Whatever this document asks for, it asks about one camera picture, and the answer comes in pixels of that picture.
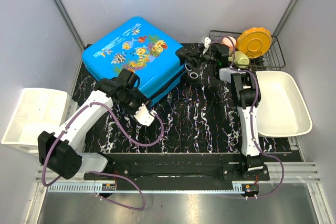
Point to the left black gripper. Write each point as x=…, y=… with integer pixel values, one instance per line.
x=142, y=99

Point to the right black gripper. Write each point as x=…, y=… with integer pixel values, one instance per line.
x=201, y=56

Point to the blue cartoon fish suitcase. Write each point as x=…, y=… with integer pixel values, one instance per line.
x=138, y=46

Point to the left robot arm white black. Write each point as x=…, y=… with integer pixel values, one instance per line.
x=59, y=151

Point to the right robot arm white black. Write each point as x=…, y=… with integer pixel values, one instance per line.
x=246, y=96

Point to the pink plastic cup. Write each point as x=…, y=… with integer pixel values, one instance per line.
x=230, y=42

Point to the light green cup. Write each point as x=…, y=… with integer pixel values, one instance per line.
x=239, y=59

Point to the orange round plate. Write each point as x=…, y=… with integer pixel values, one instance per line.
x=254, y=42

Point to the black marbled table mat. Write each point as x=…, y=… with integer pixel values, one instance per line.
x=196, y=118

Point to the white rectangular plastic basin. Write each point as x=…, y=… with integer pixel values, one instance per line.
x=282, y=111

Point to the white drawer organizer box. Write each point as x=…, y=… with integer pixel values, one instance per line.
x=37, y=110

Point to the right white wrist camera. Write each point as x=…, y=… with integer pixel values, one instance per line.
x=205, y=44

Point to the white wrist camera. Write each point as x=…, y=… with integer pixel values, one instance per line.
x=205, y=44
x=145, y=116

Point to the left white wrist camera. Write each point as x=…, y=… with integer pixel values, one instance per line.
x=145, y=116

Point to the black wire dish rack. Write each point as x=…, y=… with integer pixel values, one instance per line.
x=272, y=60

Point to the aluminium rail frame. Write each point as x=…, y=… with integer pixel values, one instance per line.
x=290, y=171

